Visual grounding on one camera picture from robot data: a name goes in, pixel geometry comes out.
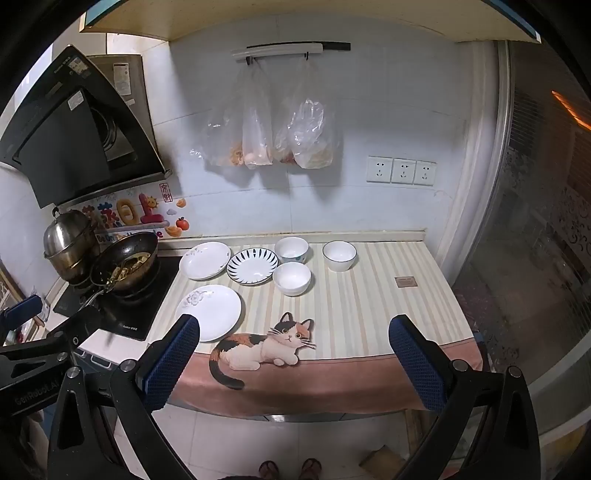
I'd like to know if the cardboard piece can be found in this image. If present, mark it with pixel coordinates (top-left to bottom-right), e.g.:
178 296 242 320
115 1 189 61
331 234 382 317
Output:
359 445 408 472

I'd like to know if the black wok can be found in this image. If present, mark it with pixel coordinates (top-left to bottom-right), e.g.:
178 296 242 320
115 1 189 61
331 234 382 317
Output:
78 232 160 310

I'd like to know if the wall cabinet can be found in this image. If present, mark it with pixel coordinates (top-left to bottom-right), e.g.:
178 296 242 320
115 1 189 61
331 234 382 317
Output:
78 0 541 45

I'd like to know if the black range hood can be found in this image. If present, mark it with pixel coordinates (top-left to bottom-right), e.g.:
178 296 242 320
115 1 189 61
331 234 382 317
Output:
0 45 171 209

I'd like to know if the clear plastic bag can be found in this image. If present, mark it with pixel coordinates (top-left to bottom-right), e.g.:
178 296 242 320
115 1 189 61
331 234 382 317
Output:
241 65 274 170
287 59 335 169
190 64 246 168
271 92 297 165

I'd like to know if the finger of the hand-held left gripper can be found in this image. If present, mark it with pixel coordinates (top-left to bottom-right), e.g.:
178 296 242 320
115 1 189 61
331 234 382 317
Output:
44 305 103 356
0 295 43 344

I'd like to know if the white plate with grey flower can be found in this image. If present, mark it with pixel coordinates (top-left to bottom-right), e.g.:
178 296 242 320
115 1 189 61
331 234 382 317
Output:
174 285 243 343

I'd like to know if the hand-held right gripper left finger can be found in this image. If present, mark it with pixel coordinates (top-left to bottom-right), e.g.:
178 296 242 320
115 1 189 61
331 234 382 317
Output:
46 314 200 480

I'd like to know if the black induction cooktop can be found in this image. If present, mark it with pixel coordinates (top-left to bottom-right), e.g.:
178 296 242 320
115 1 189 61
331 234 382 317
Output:
53 254 182 342

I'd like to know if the white wall socket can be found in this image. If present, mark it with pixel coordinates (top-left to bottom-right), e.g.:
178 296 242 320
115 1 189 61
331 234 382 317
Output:
367 156 393 184
392 158 417 185
414 160 437 187

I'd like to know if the stir-fried food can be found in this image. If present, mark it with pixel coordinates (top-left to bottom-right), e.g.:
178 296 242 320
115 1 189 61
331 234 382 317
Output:
106 251 153 282

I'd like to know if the wall hook rail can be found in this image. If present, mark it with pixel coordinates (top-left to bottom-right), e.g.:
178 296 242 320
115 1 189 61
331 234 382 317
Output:
232 41 352 64

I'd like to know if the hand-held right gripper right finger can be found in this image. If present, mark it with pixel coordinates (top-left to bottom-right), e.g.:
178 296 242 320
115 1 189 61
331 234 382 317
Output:
388 315 541 480

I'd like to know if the frosted glass door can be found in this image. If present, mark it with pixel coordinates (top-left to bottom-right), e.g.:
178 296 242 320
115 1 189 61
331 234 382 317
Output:
450 41 591 435

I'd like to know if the white bowl with coloured dots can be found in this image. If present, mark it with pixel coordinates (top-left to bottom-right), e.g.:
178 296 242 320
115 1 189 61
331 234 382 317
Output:
274 237 309 265

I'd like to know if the stainless steel pot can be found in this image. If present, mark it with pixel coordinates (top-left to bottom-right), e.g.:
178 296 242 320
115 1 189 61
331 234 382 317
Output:
43 208 100 283

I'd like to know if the plain white bowl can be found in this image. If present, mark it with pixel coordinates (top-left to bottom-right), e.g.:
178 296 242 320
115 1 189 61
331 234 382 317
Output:
272 262 312 296

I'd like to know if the striped tablecloth with cat print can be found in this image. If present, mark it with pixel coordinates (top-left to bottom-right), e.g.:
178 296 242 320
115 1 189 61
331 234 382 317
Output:
164 240 483 416

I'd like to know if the blue striped white plate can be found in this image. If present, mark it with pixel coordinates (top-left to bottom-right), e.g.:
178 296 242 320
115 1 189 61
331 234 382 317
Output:
226 247 280 286

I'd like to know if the white plate with sprig print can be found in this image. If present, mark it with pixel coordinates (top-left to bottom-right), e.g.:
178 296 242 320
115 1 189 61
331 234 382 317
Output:
179 241 232 280

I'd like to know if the white bowl with black rim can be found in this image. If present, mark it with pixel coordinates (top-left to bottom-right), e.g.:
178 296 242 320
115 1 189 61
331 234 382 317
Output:
322 241 358 272

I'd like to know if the colourful wall sticker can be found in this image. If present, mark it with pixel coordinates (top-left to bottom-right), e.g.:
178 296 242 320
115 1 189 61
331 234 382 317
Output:
81 182 191 241

